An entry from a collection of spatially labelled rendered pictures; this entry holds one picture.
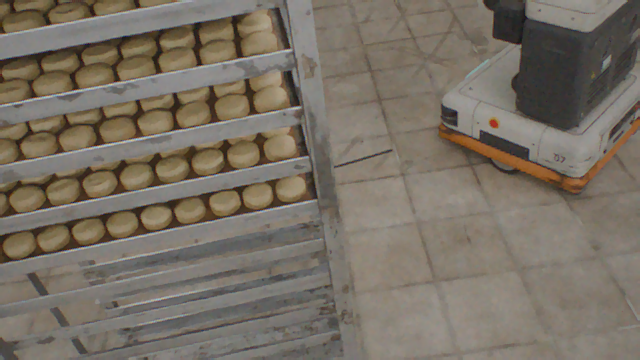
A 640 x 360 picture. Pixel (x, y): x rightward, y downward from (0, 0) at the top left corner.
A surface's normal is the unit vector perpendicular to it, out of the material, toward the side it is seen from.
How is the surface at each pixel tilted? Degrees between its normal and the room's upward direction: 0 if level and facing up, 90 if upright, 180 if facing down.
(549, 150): 90
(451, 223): 0
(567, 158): 90
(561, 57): 90
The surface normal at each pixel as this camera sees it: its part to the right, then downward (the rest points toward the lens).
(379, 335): -0.11, -0.75
